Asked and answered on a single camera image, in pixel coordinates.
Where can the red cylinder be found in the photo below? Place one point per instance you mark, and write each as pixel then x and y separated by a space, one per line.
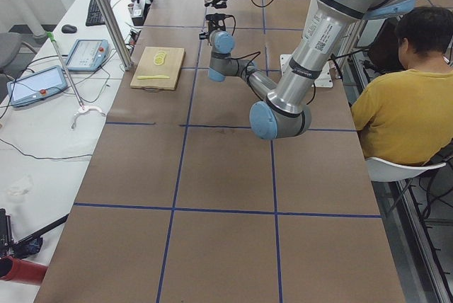
pixel 21 271

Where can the teach pendant with red button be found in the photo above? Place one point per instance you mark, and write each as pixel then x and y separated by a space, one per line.
pixel 36 87

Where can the bamboo cutting board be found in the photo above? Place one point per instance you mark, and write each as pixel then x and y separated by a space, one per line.
pixel 171 67

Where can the person in yellow shirt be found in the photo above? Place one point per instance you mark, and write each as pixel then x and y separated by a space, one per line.
pixel 406 117

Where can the white plastic chair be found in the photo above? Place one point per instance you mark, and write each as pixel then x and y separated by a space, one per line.
pixel 383 171

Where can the black keyboard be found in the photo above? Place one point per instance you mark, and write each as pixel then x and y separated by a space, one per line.
pixel 94 16

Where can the yellow plastic knife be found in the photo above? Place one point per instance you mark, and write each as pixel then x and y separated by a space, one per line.
pixel 156 76

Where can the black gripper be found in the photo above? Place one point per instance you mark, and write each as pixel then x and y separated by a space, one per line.
pixel 211 27

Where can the black computer mouse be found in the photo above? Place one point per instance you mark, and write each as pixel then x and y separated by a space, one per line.
pixel 69 29

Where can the aluminium frame post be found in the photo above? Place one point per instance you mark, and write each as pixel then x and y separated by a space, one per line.
pixel 115 34

